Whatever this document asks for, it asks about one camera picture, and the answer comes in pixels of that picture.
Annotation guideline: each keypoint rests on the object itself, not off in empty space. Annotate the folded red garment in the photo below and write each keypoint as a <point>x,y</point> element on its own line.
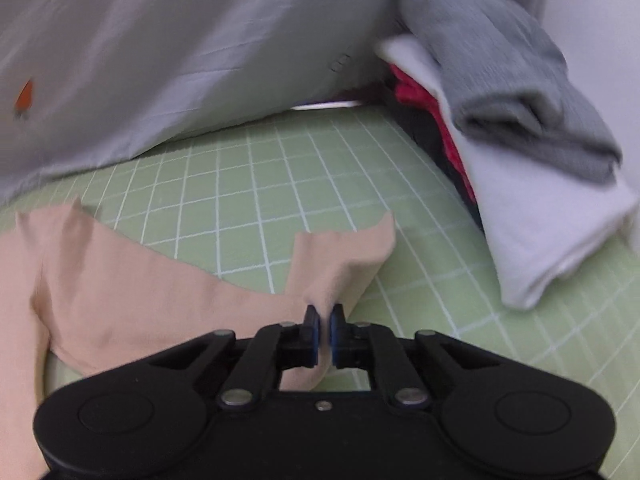
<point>415,92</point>

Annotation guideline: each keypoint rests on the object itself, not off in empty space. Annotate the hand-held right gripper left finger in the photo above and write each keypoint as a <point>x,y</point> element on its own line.
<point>315,334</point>

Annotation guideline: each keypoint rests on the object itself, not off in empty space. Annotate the grey carrot print sheet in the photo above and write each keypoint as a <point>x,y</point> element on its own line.
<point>175,50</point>

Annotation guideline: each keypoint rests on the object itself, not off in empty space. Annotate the beige garment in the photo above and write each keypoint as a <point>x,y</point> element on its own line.
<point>150,290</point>

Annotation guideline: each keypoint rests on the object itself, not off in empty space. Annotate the folded white garment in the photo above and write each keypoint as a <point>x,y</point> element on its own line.
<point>540,220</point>

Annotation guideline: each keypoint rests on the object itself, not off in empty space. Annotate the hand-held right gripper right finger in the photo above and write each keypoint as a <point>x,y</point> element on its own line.
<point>336,336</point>

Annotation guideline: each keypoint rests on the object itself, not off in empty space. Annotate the folded black garment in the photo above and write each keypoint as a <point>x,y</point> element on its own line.
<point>440,145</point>

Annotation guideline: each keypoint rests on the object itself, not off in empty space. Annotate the folded grey sweatshirt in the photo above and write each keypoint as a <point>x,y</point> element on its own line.
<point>490,55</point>

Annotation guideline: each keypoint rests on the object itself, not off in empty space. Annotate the green grid mat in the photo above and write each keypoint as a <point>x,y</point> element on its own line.
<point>280,185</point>

